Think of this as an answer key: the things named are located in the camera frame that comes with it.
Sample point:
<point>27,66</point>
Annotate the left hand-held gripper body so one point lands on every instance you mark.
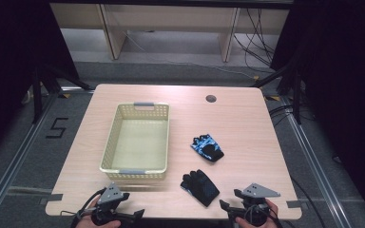
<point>110,192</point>

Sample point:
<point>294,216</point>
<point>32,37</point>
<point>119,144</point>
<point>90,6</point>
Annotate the person's left hand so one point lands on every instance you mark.
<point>85,222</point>

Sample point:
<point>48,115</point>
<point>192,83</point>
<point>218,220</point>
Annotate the black glove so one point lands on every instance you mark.
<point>200,187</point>

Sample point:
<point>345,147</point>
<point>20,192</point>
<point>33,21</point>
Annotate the light wooden desk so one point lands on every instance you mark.
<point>171,19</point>

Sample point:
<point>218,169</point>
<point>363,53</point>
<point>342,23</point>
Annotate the grey tape strip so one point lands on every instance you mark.
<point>55,197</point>
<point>294,204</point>

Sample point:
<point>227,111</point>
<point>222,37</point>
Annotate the dark curtain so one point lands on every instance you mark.
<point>15,63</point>
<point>342,79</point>

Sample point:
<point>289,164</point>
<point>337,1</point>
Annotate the black floor tape mark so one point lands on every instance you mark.
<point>57,128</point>

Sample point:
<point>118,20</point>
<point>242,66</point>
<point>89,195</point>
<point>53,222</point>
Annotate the metal floor rail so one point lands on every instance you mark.
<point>313,164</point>
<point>19,155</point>

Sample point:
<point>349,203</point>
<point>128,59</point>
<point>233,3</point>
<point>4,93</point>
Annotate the blue patterned fingerless glove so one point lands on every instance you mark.
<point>206,146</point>

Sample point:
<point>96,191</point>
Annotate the person's right hand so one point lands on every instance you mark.
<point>272,212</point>

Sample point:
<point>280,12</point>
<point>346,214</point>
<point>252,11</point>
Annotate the beige plastic basket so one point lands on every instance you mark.
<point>138,142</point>

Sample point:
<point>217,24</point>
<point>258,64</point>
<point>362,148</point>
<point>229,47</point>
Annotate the black metal stand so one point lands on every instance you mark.
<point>296,95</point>
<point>38,95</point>

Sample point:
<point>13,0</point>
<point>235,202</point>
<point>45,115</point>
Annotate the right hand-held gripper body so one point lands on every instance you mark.
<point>256,191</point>

